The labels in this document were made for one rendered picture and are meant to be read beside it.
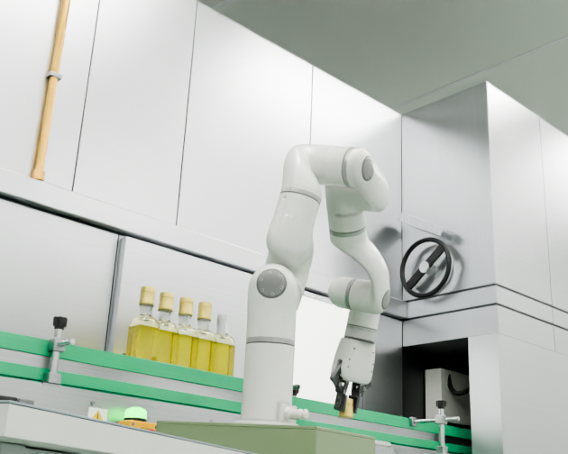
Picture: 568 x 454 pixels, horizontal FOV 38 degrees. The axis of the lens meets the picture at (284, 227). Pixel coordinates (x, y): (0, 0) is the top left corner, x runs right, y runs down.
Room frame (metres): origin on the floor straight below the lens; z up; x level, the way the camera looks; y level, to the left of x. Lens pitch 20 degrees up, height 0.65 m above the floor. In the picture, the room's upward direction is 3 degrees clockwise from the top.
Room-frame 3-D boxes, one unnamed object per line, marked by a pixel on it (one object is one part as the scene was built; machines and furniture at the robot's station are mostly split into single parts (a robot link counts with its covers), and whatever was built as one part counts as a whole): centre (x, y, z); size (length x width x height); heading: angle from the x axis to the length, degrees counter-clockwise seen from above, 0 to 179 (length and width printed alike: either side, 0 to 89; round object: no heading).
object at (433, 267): (2.67, -0.50, 1.49); 0.21 x 0.05 x 0.21; 43
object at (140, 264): (2.29, 0.08, 1.15); 0.90 x 0.03 x 0.34; 133
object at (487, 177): (2.88, -0.81, 1.69); 0.70 x 0.37 x 0.89; 133
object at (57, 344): (1.56, 0.41, 0.94); 0.07 x 0.04 x 0.13; 43
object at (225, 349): (2.04, 0.14, 0.99); 0.06 x 0.06 x 0.21; 43
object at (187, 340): (1.97, 0.23, 0.99); 0.06 x 0.06 x 0.21; 43
